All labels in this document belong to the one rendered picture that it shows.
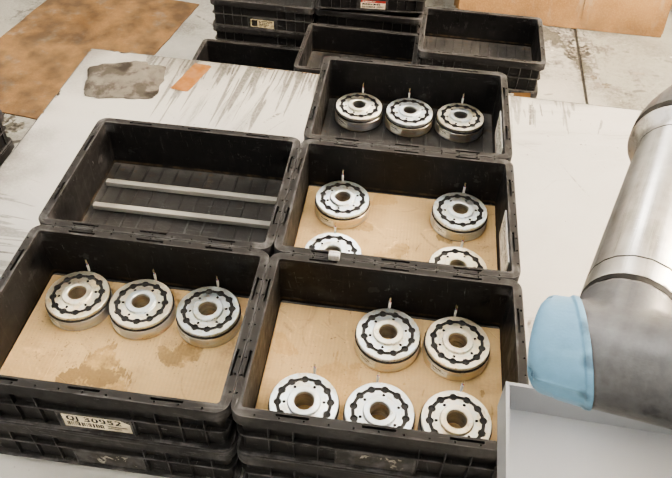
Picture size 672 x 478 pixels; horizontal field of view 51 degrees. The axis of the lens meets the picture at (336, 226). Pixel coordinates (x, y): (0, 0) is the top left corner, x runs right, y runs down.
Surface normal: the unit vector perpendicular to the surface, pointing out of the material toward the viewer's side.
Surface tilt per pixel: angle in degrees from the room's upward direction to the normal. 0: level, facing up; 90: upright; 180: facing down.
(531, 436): 1
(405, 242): 0
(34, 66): 1
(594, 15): 72
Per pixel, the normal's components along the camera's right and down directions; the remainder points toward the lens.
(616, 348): -0.40, -0.36
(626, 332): -0.27, -0.67
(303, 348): 0.03, -0.71
